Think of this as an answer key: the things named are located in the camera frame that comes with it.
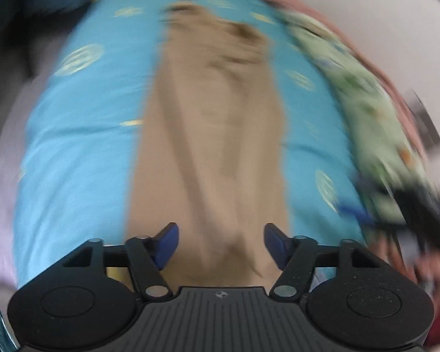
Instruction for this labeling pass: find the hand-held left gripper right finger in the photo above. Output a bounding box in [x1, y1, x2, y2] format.
[265, 223, 385, 299]

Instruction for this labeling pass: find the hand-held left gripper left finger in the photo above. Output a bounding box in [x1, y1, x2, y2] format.
[60, 222, 179, 299]

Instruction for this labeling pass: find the pink fuzzy blanket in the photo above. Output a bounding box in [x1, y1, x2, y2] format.
[249, 0, 426, 162]

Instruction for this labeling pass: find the bed with teal sheet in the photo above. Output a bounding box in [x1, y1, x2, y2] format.
[16, 0, 367, 290]

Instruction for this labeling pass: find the tan t-shirt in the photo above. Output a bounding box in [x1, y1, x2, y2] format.
[126, 2, 292, 288]

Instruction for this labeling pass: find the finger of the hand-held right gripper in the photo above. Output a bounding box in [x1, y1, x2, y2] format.
[336, 200, 378, 227]

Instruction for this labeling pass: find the person's right hand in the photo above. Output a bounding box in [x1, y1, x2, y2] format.
[376, 227, 440, 294]

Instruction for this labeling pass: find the green printed blanket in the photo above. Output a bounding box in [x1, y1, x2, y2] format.
[275, 7, 437, 224]

